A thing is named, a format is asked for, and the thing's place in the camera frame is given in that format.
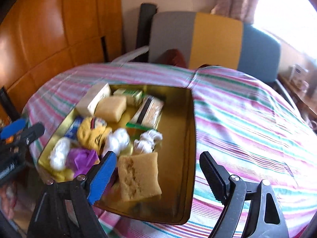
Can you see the white chair armrest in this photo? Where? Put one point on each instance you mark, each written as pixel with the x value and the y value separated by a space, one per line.
pixel 130 56

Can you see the green-edged cracker snack packet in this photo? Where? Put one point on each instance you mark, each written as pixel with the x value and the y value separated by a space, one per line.
pixel 148 115

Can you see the black rolled mat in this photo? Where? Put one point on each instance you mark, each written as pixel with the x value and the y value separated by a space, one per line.
pixel 146 14

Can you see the yellow sponge cake block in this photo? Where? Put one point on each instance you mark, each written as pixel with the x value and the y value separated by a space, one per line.
pixel 138 176

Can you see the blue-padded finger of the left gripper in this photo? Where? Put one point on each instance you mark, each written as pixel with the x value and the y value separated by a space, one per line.
pixel 13 128

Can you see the white cardboard box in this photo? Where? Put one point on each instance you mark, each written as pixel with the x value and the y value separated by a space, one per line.
pixel 87 105

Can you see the white knotted cloth bundle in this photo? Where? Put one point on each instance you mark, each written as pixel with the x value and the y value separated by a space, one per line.
pixel 147 142

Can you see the striped pink green bedsheet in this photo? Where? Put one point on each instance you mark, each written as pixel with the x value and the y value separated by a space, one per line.
pixel 243 123

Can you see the wooden side table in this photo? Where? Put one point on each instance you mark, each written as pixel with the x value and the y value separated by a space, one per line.
pixel 302 100

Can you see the white blue product box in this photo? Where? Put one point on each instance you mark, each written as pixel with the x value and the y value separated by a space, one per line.
pixel 297 74

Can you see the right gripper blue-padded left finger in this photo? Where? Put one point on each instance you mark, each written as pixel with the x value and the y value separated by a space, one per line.
pixel 99 176

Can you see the wooden wardrobe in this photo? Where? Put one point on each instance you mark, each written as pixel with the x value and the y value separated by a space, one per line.
pixel 43 38

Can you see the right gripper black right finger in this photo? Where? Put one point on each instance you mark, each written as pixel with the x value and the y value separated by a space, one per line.
pixel 216 176

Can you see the grey yellow blue chair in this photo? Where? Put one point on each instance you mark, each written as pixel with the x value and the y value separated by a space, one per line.
pixel 211 39

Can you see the dark red cushion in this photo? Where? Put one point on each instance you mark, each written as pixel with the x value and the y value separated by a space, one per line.
pixel 172 57

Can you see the blue white tissue pack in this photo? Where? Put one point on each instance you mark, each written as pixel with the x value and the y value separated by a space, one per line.
pixel 71 133

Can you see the purple snack wrapper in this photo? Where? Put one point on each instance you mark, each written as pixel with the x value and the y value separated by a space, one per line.
pixel 81 160

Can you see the yellow knitted face toy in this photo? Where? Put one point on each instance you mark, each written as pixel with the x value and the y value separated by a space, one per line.
pixel 92 133

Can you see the white plastic-wrapped ball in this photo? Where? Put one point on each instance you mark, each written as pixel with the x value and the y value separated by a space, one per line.
pixel 58 155

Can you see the gold metal tin tray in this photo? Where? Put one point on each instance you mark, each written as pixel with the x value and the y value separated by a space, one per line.
pixel 176 162

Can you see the green white small carton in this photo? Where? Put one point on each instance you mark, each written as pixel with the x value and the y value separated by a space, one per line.
pixel 133 97

